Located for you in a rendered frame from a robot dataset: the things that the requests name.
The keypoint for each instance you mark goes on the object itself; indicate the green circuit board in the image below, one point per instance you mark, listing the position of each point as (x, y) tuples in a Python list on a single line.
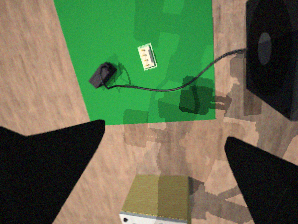
[(154, 44)]

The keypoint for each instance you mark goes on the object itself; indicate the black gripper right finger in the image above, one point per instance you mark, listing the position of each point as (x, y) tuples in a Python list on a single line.
[(269, 184)]

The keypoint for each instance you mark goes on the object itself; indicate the black fan cable with plug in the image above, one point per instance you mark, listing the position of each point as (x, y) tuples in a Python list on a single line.
[(105, 70)]

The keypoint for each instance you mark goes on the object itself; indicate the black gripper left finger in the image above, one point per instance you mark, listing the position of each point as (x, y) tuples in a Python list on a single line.
[(38, 172)]

